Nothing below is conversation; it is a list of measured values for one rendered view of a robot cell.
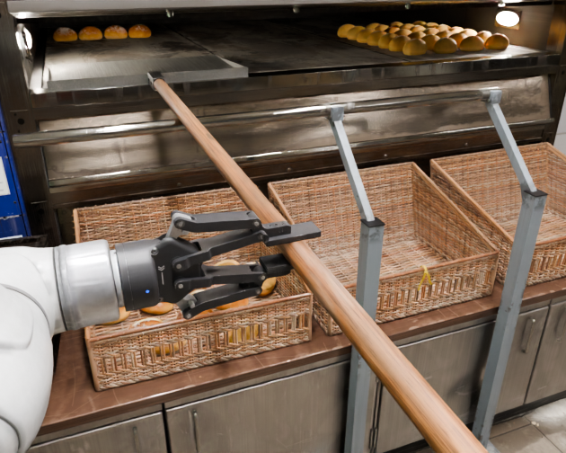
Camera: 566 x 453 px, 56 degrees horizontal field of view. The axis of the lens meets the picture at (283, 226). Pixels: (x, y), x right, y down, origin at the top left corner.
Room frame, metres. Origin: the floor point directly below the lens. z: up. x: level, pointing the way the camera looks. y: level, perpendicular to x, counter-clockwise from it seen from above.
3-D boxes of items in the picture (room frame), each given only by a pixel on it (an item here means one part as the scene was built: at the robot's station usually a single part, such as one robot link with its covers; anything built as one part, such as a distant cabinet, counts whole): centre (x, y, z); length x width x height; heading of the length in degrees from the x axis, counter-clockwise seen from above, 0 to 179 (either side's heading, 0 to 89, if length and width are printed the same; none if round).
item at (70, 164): (1.72, -0.18, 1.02); 1.79 x 0.11 x 0.19; 111
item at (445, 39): (2.34, -0.56, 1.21); 0.61 x 0.48 x 0.06; 21
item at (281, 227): (0.56, 0.02, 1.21); 0.05 x 0.01 x 0.03; 111
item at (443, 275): (1.47, -0.29, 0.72); 0.56 x 0.49 x 0.28; 112
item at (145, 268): (0.51, 0.14, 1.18); 0.09 x 0.07 x 0.08; 111
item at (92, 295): (0.49, 0.21, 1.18); 0.09 x 0.06 x 0.09; 21
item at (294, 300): (1.26, 0.26, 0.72); 0.56 x 0.49 x 0.28; 110
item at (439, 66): (1.74, -0.17, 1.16); 1.80 x 0.06 x 0.04; 111
